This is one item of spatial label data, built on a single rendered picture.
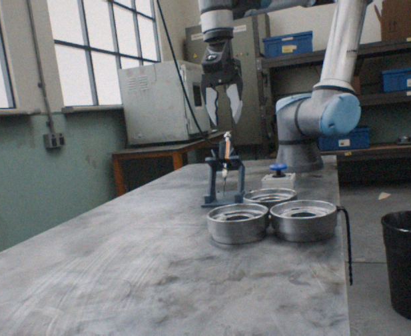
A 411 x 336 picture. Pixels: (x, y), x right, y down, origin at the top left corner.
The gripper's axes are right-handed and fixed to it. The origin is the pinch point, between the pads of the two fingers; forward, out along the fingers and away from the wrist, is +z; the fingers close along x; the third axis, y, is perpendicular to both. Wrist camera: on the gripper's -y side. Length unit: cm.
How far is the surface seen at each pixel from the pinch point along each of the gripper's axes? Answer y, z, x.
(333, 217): -27.6, 15.8, -23.3
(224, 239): -31.0, 18.1, -6.6
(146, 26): 289, -99, 157
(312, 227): -30.3, 16.5, -20.2
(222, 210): -23.3, 15.6, -4.3
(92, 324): -55, 19, 2
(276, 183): -2.8, 15.5, -11.2
